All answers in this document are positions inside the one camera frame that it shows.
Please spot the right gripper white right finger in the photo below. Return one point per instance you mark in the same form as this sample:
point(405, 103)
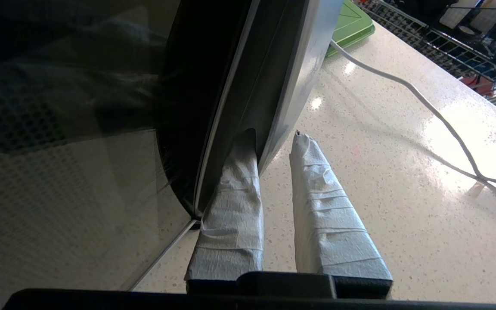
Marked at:
point(330, 224)

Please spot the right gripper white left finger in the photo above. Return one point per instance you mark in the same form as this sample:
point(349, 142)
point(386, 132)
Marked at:
point(235, 224)

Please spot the black glass microwave door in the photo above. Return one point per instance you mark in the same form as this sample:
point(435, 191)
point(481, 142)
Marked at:
point(101, 129)

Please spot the green cutting board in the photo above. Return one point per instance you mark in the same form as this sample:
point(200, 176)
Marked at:
point(351, 26)

